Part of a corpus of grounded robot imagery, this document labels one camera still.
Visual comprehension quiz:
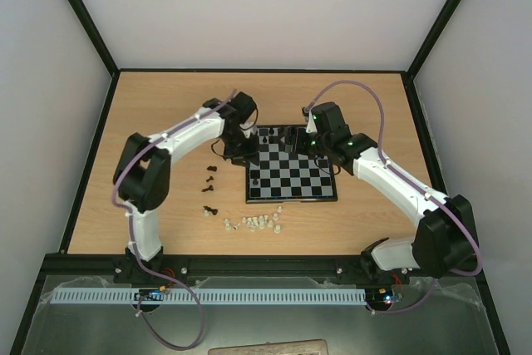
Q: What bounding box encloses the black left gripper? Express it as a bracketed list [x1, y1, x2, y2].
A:
[221, 129, 260, 167]

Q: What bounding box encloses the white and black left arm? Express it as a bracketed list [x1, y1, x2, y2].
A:
[111, 91, 259, 277]

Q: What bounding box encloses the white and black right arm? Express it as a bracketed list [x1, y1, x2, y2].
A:
[280, 102, 481, 282]

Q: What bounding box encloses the white chess pieces cluster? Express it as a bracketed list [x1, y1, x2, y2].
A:
[242, 213, 281, 231]

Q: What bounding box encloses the small circuit board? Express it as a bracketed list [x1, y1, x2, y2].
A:
[373, 286, 404, 304]

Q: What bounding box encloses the black and grey chessboard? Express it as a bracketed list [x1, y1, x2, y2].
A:
[245, 125, 337, 204]

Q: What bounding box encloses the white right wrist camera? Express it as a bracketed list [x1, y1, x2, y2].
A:
[302, 107, 318, 134]

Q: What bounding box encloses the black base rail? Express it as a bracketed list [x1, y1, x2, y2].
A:
[41, 254, 483, 285]

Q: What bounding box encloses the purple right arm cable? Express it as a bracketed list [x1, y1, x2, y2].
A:
[307, 79, 484, 315]

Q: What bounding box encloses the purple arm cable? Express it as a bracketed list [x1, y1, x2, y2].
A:
[111, 88, 206, 348]
[307, 79, 484, 315]

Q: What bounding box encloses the black enclosure frame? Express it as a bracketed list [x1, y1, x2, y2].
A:
[7, 0, 532, 355]

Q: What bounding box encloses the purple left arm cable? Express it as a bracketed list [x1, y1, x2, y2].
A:
[111, 88, 206, 348]

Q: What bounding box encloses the light blue cable duct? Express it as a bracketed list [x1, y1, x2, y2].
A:
[50, 288, 367, 306]

